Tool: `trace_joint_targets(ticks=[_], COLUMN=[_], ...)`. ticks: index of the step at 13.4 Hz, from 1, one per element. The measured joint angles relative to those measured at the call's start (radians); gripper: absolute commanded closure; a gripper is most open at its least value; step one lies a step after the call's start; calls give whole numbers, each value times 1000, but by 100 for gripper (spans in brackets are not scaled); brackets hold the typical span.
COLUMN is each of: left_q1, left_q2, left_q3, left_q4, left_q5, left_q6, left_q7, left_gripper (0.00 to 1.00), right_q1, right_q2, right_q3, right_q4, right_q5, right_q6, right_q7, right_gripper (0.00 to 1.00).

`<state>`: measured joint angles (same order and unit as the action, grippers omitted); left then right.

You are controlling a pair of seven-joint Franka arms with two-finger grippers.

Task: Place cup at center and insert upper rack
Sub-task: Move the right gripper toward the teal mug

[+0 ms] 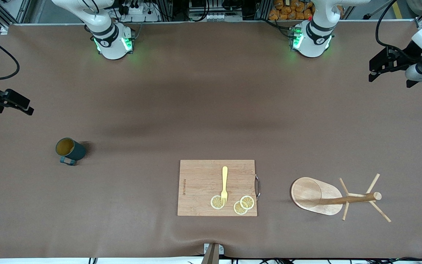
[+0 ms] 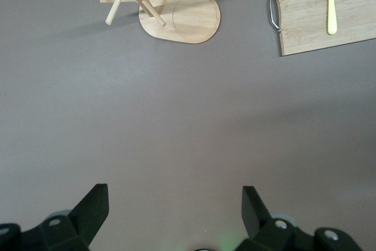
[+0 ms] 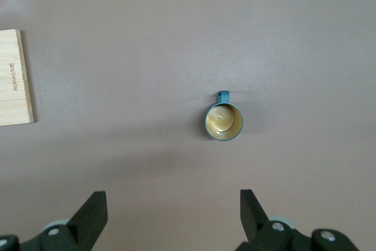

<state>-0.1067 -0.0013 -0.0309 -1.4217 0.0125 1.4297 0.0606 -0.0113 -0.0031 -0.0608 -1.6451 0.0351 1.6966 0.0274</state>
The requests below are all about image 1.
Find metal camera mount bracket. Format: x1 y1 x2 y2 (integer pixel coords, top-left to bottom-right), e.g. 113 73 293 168
201 243 225 264

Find yellow plastic fork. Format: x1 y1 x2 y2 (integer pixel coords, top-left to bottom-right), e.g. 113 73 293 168
221 166 229 206

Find wooden mug tree rack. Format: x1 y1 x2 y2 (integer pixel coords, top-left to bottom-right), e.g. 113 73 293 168
290 173 392 223

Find brown table mat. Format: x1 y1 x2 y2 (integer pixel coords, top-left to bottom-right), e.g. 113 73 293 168
0 20 422 259

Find teal cup yellow inside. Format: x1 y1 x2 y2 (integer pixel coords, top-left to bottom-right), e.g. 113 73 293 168
55 137 87 166

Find orange toy pile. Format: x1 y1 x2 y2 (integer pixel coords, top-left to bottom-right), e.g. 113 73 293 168
269 0 343 21

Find white power strip black plugs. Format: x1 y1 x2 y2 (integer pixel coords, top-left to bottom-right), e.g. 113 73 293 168
118 0 162 22

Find bamboo cutting board metal handle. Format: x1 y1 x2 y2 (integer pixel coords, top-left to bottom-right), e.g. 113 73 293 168
177 159 261 217

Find lemon slice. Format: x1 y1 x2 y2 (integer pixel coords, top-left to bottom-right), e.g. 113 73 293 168
233 201 248 216
210 195 226 210
240 195 255 210

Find white socket strip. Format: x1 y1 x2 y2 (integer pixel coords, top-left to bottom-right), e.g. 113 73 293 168
189 11 243 22

